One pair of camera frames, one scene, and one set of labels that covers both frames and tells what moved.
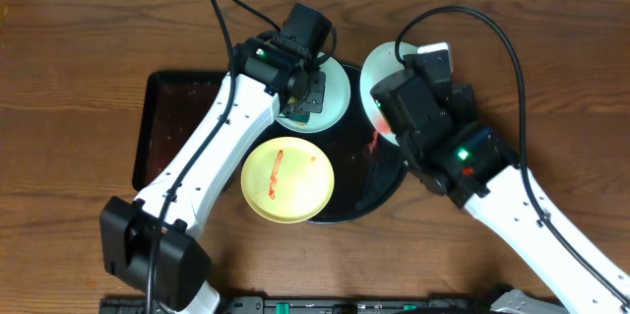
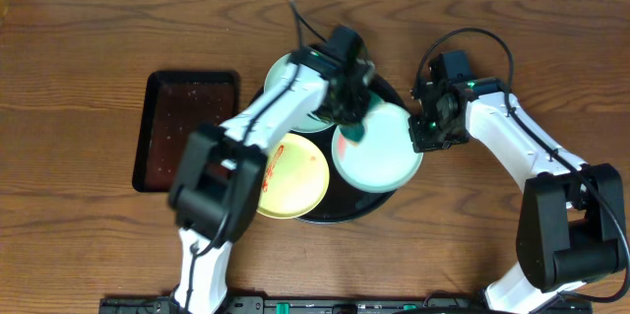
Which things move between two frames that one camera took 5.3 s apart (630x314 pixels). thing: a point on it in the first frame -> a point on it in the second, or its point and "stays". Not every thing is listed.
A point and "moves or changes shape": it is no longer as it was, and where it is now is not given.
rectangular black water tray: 171,105 stays
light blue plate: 381,64 -> 386,159
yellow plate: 287,179 stays
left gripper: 311,94 -> 347,113
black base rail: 306,305 stays
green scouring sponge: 301,118 moves or changes shape
